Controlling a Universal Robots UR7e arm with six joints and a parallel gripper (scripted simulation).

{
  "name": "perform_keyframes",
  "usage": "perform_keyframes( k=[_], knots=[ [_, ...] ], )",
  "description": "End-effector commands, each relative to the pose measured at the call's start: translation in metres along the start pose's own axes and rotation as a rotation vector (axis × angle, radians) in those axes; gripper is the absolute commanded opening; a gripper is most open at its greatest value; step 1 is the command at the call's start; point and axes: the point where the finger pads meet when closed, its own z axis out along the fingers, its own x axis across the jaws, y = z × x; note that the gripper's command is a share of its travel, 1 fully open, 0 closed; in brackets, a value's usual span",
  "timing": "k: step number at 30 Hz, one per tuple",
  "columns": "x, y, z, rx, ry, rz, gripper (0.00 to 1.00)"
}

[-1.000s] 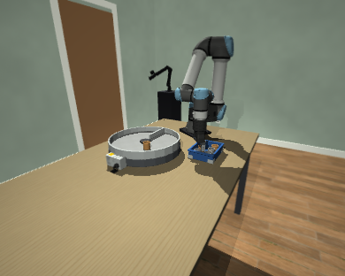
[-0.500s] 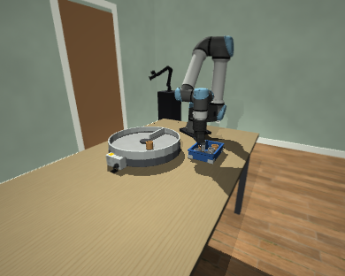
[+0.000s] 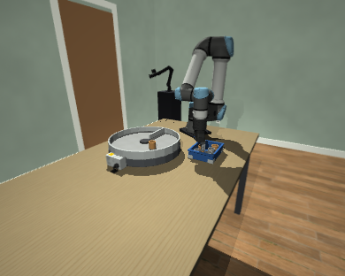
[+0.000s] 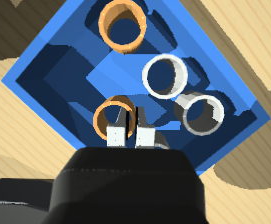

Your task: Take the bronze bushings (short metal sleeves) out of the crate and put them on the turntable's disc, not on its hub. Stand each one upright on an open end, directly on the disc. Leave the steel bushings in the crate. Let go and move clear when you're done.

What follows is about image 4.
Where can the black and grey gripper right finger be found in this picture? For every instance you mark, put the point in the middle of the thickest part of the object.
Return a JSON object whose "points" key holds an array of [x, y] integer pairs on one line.
{"points": [[144, 133]]}

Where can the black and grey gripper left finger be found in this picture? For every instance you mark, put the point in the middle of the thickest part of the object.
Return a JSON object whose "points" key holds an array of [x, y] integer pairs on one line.
{"points": [[117, 134]]}

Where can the blue crate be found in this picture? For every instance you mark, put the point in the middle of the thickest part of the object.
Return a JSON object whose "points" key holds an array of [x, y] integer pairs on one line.
{"points": [[69, 71]]}

